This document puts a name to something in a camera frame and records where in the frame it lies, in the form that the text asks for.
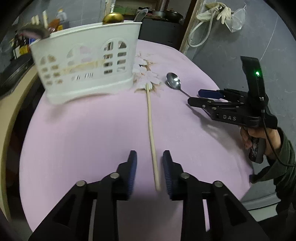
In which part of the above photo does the person's right hand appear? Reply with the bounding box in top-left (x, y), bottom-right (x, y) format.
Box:
top-left (240, 126), bottom-right (282, 160)

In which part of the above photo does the large oil jug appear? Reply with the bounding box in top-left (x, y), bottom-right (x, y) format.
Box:
top-left (55, 9), bottom-right (70, 29)

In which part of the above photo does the pink tablecloth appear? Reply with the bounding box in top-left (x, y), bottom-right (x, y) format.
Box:
top-left (20, 39), bottom-right (255, 235)

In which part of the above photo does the cream rubber glove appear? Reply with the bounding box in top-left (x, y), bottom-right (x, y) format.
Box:
top-left (196, 3), bottom-right (219, 22)
top-left (217, 2), bottom-right (232, 24)

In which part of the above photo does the gold coloured spoon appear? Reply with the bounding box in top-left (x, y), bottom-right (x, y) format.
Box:
top-left (102, 13), bottom-right (124, 24)

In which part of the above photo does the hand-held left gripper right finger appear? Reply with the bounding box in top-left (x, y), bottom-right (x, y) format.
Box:
top-left (162, 150), bottom-right (270, 241)

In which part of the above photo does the wooden door frame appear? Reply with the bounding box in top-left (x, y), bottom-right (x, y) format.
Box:
top-left (179, 0), bottom-right (204, 55)

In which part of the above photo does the stainless steel spoon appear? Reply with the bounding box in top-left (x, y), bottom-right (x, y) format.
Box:
top-left (133, 9), bottom-right (148, 23)
top-left (17, 25), bottom-right (51, 39)
top-left (166, 72), bottom-right (192, 97)

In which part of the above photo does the steel pot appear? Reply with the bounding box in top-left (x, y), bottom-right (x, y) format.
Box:
top-left (148, 8), bottom-right (166, 18)

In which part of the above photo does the grey cabinet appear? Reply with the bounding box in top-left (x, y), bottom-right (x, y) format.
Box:
top-left (137, 17), bottom-right (186, 50)

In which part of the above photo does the black induction cooker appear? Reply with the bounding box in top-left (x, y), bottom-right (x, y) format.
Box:
top-left (0, 54), bottom-right (34, 96)

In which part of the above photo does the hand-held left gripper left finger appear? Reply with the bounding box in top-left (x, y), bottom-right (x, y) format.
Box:
top-left (29, 150), bottom-right (138, 241)

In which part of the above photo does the beige kitchen counter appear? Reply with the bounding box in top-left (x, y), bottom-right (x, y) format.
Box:
top-left (0, 66), bottom-right (45, 223)

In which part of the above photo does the orange food packet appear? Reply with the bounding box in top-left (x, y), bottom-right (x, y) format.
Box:
top-left (47, 19), bottom-right (63, 33)

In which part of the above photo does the white shower hose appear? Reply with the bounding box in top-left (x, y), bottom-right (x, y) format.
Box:
top-left (188, 6), bottom-right (219, 48)

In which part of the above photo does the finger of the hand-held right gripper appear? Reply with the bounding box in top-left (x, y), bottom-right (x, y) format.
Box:
top-left (188, 97), bottom-right (223, 112)
top-left (198, 89), bottom-right (232, 99)

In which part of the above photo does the black cooking pot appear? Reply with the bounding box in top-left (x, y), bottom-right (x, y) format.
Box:
top-left (165, 10), bottom-right (184, 20)

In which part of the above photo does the white plastic utensil basket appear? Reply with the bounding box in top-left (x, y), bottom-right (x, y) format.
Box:
top-left (30, 21), bottom-right (142, 105)

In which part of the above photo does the clear hanging bag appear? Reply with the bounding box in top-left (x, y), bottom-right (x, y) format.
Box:
top-left (225, 7), bottom-right (247, 33)

